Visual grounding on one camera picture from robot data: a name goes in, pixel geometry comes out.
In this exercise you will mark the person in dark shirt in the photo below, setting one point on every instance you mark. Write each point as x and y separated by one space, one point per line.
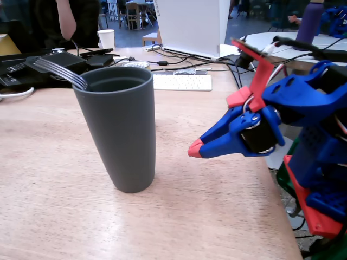
86 19

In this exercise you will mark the blue gripper with motor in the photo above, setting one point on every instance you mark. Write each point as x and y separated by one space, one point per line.
235 141

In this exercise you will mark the wooden stool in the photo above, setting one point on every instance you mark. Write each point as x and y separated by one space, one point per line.
151 38

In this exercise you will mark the wooden chair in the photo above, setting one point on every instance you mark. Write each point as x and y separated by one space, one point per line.
133 16

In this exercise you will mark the black flat pad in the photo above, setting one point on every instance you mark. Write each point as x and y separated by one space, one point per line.
67 61

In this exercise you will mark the bystander forearm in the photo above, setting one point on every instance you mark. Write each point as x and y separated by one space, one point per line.
66 21

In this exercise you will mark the black power adapter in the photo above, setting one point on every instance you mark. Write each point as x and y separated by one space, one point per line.
336 55

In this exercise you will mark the black power brick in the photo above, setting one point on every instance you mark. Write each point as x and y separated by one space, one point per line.
99 61

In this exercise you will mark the white paper cup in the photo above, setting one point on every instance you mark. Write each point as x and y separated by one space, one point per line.
106 39

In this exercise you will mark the black laptop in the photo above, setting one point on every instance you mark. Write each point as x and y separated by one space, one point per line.
13 70

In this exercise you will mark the red robot base plate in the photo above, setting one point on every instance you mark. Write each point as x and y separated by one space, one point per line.
311 214

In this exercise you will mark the purple bottle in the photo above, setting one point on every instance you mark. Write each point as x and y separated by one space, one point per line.
309 27

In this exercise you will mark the black phone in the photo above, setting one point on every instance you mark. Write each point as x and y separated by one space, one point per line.
96 52

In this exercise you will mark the crumpled foil wrapper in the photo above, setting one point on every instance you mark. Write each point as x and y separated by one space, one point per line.
185 71

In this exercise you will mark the round metal tin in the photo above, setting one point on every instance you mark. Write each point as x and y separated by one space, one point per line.
135 65

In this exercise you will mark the yellow box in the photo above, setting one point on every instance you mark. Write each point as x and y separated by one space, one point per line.
8 46

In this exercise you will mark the round white table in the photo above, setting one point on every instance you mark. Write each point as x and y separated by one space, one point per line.
260 40

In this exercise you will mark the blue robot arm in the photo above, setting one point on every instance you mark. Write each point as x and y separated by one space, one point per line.
298 97

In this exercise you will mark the blue background robot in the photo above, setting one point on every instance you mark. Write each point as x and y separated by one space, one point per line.
334 23

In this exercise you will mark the red wrist camera mount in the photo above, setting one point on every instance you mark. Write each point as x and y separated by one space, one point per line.
261 81

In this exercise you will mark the white usb hub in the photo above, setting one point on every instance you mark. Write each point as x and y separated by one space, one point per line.
150 48

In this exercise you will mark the white keyboard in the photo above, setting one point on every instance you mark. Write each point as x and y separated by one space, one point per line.
184 82

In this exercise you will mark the tall gray plastic cup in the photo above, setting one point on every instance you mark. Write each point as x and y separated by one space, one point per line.
122 135

